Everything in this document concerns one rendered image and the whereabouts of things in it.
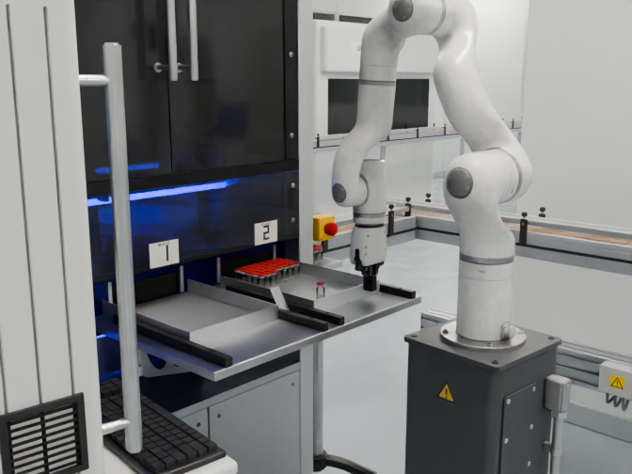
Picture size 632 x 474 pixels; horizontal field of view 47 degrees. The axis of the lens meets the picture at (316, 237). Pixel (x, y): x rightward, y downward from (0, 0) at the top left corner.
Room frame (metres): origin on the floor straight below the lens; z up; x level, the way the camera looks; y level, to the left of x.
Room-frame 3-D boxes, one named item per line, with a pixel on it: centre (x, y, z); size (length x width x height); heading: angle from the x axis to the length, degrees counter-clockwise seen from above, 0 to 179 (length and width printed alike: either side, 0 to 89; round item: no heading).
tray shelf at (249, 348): (1.74, 0.14, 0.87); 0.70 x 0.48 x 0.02; 137
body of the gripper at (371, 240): (1.82, -0.14, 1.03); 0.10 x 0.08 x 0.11; 137
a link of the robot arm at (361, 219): (1.82, -0.14, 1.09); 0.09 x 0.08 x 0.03; 137
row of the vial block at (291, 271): (1.95, 0.11, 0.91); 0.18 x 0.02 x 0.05; 138
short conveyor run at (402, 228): (2.49, -0.10, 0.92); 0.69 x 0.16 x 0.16; 137
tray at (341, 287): (1.89, 0.04, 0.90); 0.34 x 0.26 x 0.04; 48
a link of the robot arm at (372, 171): (1.82, -0.13, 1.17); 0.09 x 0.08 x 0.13; 135
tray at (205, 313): (1.66, 0.30, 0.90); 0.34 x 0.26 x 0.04; 47
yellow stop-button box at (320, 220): (2.18, -0.01, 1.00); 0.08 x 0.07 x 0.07; 47
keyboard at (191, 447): (1.24, 0.33, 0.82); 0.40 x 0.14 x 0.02; 41
